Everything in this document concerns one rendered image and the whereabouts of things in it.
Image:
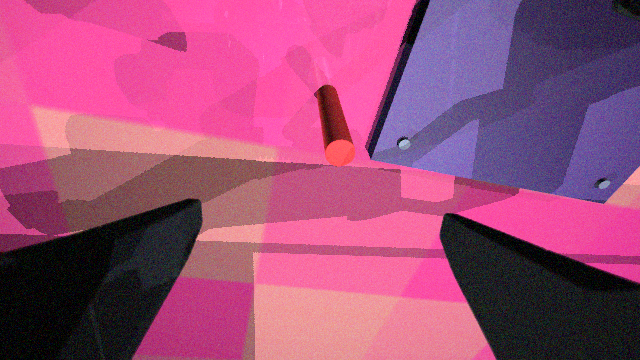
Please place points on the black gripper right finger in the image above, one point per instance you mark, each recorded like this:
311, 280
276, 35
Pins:
535, 304

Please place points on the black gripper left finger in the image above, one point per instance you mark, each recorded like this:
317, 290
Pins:
94, 294

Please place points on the red peg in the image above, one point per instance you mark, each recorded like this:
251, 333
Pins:
338, 144

